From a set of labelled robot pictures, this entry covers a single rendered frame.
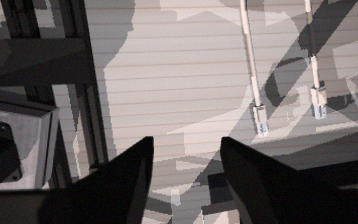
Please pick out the black patch panel rack frame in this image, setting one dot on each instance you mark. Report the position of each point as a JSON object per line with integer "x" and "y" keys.
{"x": 218, "y": 188}

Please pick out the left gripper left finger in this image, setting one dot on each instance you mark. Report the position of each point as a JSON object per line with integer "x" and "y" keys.
{"x": 116, "y": 193}

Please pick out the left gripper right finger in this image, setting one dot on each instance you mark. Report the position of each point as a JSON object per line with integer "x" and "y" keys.
{"x": 266, "y": 191}

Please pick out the white network cable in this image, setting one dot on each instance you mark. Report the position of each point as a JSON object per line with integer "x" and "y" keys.
{"x": 318, "y": 92}

